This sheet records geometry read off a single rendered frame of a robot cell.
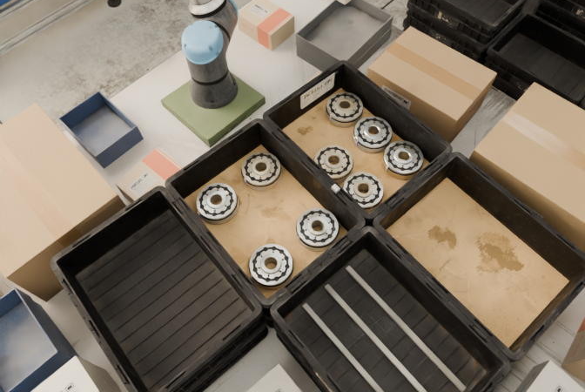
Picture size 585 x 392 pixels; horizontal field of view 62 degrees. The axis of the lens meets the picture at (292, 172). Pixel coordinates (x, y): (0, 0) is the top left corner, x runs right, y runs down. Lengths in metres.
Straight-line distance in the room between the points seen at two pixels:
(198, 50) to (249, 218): 0.50
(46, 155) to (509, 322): 1.19
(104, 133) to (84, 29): 1.52
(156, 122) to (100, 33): 1.48
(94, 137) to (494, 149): 1.16
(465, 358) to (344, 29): 1.09
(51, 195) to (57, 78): 1.62
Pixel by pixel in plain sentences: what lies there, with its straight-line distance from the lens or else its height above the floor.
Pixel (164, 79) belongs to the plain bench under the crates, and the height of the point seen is 0.70.
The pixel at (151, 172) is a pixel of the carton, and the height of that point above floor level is 0.77.
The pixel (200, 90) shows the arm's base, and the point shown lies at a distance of 1.53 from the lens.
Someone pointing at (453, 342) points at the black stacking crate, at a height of 0.83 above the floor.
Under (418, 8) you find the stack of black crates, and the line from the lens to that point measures 2.25.
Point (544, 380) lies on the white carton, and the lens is 1.28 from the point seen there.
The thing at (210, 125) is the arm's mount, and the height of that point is 0.74.
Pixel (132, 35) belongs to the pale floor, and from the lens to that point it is 2.96.
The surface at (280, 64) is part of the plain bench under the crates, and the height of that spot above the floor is 0.70.
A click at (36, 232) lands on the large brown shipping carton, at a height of 0.90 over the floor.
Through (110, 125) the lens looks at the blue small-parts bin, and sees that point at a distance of 1.65.
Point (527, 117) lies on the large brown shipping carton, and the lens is 1.42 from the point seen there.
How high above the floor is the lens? 1.95
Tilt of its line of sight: 60 degrees down
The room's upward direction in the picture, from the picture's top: 3 degrees counter-clockwise
